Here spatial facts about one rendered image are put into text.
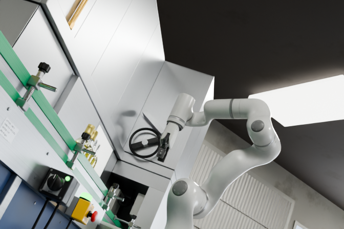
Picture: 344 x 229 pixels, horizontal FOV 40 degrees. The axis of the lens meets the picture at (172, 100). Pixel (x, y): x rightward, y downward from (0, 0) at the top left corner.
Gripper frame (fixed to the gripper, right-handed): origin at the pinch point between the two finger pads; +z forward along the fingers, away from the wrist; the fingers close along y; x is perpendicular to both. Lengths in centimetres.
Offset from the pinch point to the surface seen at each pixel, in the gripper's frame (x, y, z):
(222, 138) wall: -15, -376, -163
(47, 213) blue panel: -17, 49, 46
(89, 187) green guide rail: -16.3, 22.3, 28.7
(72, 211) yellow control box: -12, 40, 42
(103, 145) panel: -42, -45, -7
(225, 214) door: 21, -399, -76
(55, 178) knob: -10, 72, 39
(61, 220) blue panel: -17, 34, 45
